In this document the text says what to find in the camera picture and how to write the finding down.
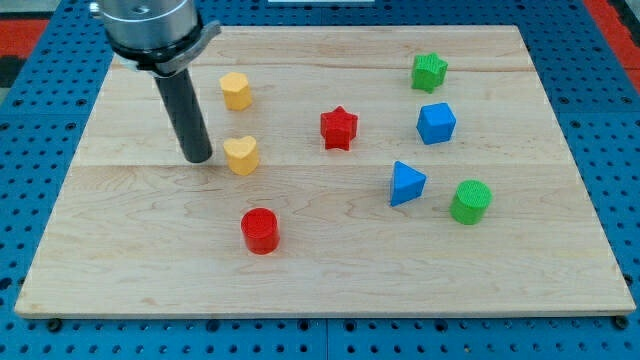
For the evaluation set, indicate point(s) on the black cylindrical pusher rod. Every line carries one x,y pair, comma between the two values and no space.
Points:
182,106

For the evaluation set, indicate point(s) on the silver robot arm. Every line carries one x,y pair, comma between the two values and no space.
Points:
161,38

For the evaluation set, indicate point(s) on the yellow hexagon block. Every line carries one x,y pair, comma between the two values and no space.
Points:
236,91

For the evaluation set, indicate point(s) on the yellow heart block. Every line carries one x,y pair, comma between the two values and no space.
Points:
242,154

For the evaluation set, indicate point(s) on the red cylinder block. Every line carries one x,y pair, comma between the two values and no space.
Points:
260,231

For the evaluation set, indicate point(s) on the red star block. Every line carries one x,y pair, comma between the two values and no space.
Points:
338,128

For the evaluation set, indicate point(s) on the wooden board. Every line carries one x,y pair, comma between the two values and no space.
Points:
138,232

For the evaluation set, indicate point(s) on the blue triangle block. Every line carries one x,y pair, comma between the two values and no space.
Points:
406,184

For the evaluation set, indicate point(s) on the green star block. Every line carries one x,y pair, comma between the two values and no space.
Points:
428,72

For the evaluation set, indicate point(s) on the blue cube block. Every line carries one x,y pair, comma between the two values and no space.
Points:
436,123

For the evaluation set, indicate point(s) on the green cylinder block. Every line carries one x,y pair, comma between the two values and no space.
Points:
470,202

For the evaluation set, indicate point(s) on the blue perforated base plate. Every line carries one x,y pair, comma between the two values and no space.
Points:
50,101

